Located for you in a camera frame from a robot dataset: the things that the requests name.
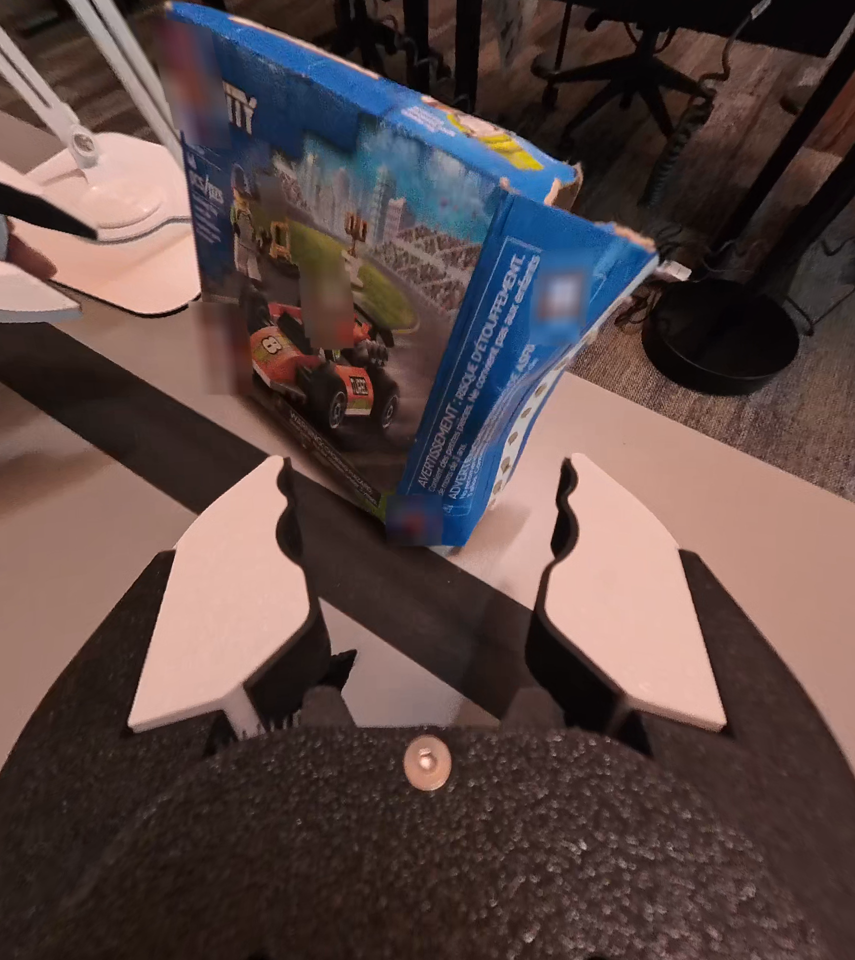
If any white wire screen stand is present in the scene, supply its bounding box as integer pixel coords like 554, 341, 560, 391
0, 0, 207, 319

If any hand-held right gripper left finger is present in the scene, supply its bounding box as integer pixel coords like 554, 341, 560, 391
128, 455, 324, 736

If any person's left hand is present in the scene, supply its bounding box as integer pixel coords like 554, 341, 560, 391
5, 228, 58, 283

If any black round floor base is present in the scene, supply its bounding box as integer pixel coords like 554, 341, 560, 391
642, 278, 804, 399

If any blue lego set box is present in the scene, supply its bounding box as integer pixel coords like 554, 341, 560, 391
162, 0, 658, 549

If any black desk leg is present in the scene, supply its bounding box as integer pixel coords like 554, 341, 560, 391
705, 0, 855, 264

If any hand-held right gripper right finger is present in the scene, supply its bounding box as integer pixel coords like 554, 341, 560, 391
525, 453, 729, 736

